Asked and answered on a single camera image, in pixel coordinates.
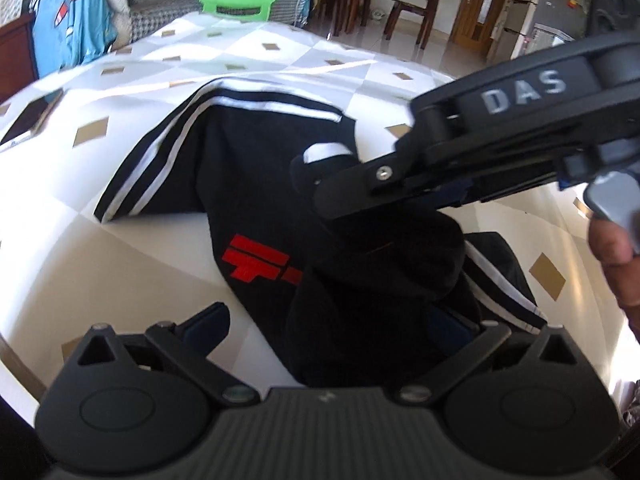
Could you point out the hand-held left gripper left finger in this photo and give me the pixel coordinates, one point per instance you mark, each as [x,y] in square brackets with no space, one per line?
[207,329]

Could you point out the grey smartphone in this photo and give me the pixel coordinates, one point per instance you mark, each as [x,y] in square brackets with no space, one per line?
[27,120]

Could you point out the wooden chair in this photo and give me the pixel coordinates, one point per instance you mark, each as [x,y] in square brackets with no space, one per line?
[425,5]

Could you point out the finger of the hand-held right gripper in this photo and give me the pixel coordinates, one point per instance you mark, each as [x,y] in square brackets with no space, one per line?
[450,194]
[360,185]

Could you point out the brown wooden cabinet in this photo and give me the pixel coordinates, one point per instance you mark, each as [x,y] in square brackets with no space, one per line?
[17,50]

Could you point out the wooden door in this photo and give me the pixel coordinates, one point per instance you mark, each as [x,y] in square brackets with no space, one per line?
[475,5]

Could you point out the person's right hand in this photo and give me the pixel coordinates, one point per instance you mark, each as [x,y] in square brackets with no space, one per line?
[612,250]

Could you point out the houndstooth sofa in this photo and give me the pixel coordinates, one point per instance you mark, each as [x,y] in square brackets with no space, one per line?
[155,20]

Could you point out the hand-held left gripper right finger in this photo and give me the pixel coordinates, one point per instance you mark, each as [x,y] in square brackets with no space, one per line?
[447,330]

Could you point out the blue printed pyjama top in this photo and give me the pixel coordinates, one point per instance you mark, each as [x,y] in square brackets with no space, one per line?
[70,25]

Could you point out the grey refrigerator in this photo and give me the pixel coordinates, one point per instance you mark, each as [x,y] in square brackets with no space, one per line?
[560,5]

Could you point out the diamond patterned tablecloth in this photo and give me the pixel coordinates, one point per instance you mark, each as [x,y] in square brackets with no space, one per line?
[125,270]

